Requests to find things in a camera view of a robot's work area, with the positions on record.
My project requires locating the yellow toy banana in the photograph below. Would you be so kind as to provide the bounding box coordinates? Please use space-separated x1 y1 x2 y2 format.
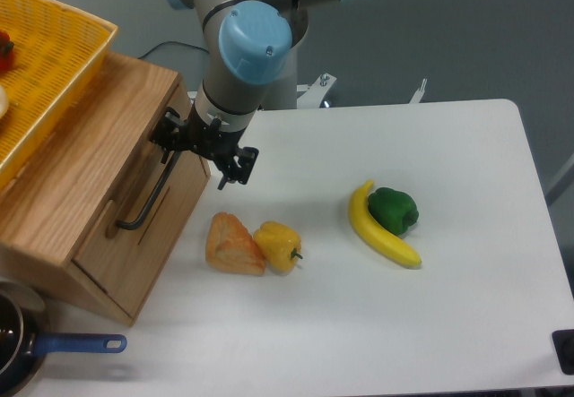
348 179 422 269

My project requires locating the green toy bell pepper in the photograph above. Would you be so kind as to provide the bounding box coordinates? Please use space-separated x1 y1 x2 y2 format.
367 187 419 236

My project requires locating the yellow toy bell pepper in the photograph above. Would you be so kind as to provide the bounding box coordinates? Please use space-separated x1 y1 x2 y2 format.
253 220 302 273

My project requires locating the black device at table edge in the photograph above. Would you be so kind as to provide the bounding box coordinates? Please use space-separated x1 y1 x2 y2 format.
552 329 574 375

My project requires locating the wooden top drawer black handle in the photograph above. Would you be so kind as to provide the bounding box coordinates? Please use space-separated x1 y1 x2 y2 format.
71 82 213 320

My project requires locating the yellow plastic basket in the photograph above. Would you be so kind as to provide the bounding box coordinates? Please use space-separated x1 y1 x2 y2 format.
1 0 117 186

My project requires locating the red toy pepper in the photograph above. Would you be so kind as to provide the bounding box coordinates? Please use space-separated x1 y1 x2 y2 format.
0 30 15 73

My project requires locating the wooden drawer cabinet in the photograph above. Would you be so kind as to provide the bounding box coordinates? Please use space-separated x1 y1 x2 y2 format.
1 53 210 325

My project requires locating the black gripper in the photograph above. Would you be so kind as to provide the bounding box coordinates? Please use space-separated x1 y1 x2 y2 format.
150 108 259 190

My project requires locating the black cable on floor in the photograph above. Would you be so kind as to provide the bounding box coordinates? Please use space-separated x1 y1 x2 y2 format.
136 40 210 62

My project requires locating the toy croissant bread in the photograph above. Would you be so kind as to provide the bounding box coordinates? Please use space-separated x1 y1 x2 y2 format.
205 212 266 276

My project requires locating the white round object in basket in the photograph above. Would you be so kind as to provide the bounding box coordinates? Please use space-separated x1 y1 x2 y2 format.
0 86 10 117

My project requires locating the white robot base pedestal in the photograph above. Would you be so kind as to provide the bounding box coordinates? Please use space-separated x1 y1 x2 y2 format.
262 11 310 111

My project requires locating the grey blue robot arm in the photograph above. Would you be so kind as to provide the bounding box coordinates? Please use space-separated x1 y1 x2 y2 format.
161 0 345 186

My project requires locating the blue handled frying pan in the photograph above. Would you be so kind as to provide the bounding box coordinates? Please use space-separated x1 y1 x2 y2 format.
1 281 127 396

